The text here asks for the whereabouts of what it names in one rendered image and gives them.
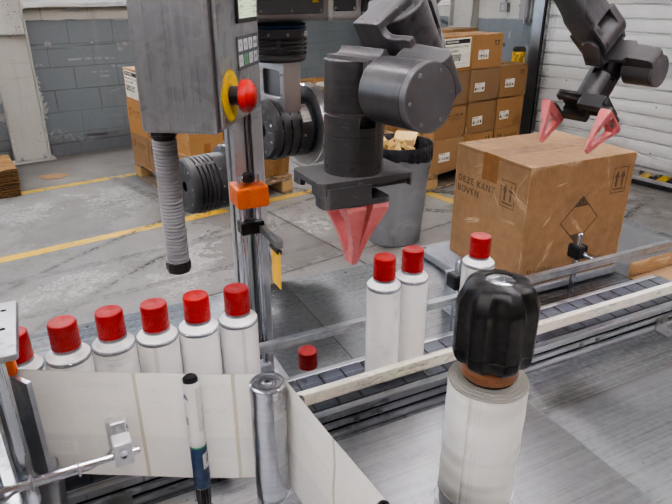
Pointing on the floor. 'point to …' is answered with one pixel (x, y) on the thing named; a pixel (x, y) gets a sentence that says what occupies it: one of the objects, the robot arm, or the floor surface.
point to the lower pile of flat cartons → (8, 178)
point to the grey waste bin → (403, 210)
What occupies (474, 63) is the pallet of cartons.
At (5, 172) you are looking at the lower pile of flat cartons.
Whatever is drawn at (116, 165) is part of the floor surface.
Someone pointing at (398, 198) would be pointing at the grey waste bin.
